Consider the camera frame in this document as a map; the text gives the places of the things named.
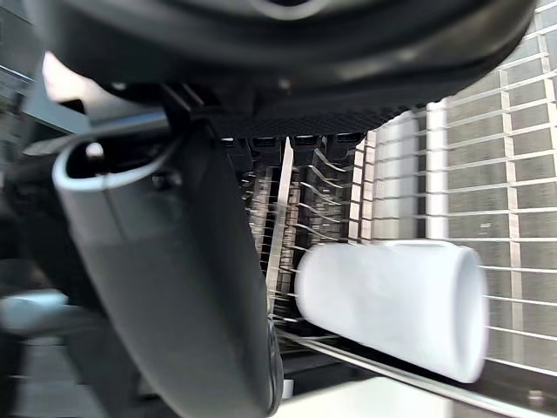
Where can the white cup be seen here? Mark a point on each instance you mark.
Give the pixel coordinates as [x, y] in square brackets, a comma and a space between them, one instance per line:
[391, 305]

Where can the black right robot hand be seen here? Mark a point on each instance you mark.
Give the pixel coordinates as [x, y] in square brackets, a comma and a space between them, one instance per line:
[183, 270]

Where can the dishwasher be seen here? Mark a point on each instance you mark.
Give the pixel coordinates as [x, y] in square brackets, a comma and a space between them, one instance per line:
[391, 398]

